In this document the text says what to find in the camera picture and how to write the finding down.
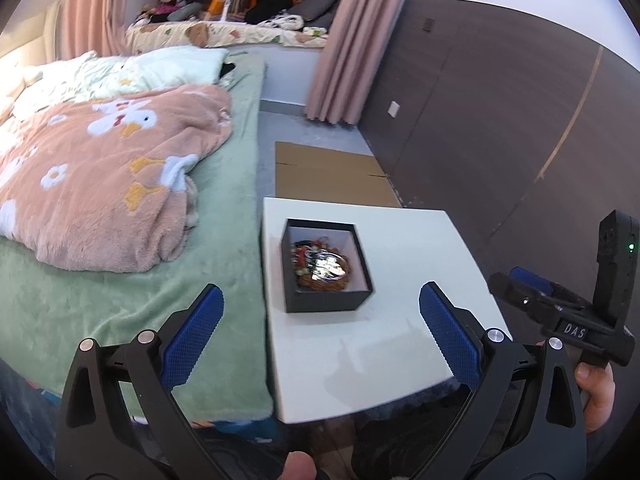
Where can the flat cardboard sheet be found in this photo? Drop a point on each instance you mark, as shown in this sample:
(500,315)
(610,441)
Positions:
(322,175)

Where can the pink curtain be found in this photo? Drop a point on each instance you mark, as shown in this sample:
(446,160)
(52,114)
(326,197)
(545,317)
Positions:
(348,63)
(93,25)

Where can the pink left curtain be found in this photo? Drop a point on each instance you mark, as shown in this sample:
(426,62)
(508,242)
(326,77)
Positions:
(93,25)

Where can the black jewelry box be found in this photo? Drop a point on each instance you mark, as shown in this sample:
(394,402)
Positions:
(300,242)

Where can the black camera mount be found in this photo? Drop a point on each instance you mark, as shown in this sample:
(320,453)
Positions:
(617,259)

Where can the light green quilt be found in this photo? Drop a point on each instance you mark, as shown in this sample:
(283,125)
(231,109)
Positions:
(28,89)

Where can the green bed sheet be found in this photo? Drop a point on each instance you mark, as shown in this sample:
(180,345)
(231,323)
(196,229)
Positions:
(45,312)

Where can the right hand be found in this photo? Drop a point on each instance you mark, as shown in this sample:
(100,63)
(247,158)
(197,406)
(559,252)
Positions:
(596,382)

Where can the black bag on seat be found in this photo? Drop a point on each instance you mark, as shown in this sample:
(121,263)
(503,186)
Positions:
(264,10)

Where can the bare foot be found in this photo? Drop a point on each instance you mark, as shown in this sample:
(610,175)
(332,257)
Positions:
(298,466)

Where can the plush toys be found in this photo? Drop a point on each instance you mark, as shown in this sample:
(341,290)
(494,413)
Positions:
(169,11)

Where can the patterned window seat cushion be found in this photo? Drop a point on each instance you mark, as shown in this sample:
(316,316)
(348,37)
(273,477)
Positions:
(209,34)

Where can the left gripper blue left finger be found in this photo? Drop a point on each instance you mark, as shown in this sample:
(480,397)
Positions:
(184,335)

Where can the pink duck blanket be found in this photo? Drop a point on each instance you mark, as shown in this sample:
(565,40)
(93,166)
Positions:
(105,186)

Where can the white wall socket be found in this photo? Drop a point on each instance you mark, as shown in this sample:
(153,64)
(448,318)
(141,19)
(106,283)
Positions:
(393,109)

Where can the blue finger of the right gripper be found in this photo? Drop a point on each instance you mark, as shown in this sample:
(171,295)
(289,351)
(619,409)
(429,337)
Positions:
(532,280)

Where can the grey pillow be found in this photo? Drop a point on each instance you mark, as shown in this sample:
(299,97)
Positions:
(309,10)

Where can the pink right curtain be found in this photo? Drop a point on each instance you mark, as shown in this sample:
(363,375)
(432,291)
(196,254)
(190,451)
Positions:
(348,63)

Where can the beige headboard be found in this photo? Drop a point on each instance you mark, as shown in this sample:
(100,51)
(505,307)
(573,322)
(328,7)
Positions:
(33,41)

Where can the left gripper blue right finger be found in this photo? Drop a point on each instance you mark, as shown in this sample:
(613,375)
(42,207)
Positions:
(453,331)

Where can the white butterfly brooch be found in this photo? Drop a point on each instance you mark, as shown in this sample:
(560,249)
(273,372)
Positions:
(328,267)

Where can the white low table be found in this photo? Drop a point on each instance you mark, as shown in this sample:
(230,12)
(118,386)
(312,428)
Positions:
(327,365)

